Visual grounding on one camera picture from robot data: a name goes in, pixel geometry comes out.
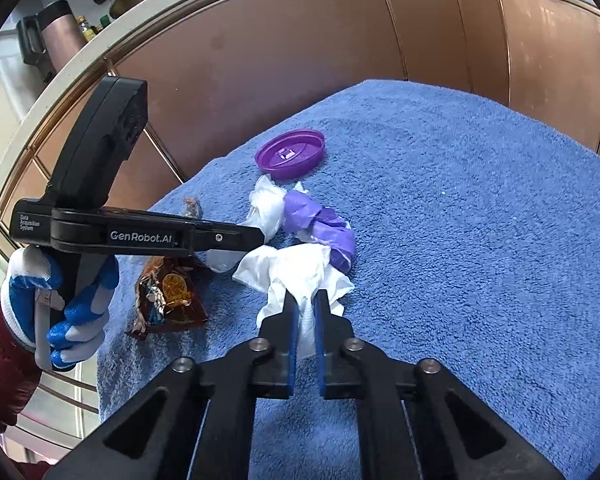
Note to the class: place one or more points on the blue terry towel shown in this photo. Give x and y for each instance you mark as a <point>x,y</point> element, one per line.
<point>455,210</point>

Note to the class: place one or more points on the small foil wrapper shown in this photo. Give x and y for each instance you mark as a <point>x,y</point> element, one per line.
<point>192,207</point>

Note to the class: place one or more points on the purple plastic lid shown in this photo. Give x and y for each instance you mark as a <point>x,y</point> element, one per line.
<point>290,152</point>

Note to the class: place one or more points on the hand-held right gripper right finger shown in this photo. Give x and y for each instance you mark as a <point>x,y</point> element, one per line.
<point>321,345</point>

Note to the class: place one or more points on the white tissue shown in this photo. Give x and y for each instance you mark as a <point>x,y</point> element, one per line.
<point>300,270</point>

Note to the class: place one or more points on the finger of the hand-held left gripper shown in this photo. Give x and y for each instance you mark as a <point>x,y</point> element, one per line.
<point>230,235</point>

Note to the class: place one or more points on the person's left forearm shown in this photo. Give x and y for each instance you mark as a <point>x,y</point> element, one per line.
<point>2,370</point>

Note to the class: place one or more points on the small seasoning bottle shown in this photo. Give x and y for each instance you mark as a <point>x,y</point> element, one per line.
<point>86,27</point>
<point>103,21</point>

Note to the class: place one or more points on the person's left hand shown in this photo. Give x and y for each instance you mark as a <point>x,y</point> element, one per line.
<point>92,305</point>

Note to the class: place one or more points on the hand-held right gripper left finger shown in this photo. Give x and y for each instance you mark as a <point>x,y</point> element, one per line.
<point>291,340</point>

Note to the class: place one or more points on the purple plastic wrapper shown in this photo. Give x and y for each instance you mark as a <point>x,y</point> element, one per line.
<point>325,230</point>

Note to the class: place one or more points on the orange snack wrapper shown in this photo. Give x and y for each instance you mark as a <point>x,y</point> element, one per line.
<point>172,295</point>

